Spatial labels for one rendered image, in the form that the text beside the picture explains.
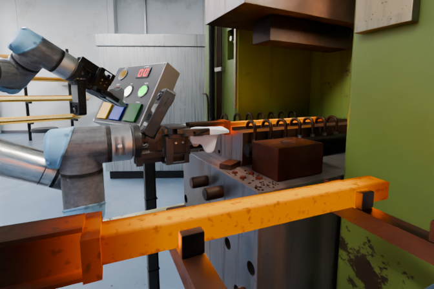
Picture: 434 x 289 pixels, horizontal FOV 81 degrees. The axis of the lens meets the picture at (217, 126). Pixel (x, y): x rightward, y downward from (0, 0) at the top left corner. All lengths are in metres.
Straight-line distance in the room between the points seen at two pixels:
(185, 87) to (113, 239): 2.95
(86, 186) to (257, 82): 0.62
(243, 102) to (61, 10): 7.61
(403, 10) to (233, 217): 0.39
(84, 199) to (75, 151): 0.09
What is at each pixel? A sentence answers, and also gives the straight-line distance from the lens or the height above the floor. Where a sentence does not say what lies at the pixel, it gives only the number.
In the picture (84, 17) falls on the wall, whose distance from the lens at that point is 7.98.
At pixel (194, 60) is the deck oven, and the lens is 3.15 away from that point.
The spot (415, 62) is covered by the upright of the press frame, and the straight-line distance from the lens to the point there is 0.50.
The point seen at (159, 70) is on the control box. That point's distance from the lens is 1.02.
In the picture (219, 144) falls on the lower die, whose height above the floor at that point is 0.95.
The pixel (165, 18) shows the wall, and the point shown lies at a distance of 7.40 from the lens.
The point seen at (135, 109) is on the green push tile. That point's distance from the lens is 0.99.
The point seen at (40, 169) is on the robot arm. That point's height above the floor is 0.92.
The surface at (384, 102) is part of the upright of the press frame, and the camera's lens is 0.51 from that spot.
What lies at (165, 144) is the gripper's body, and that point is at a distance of 0.55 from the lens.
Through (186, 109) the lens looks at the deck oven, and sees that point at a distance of 3.14.
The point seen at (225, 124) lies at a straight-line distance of 0.61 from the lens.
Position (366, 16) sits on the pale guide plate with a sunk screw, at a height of 1.21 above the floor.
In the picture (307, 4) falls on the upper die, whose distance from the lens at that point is 0.71.
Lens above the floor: 1.08
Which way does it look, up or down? 7 degrees down
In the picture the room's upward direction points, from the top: straight up
